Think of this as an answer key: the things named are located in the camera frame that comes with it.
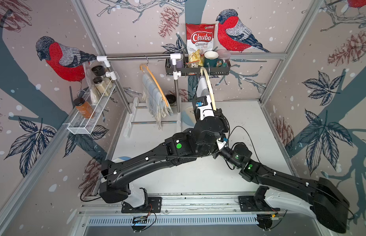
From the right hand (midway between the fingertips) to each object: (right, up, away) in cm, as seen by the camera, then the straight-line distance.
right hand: (206, 136), depth 74 cm
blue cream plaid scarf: (-30, +20, +14) cm, 38 cm away
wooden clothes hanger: (-38, +44, +32) cm, 67 cm away
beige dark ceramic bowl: (-21, +22, +21) cm, 37 cm away
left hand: (+5, +14, -20) cm, 25 cm away
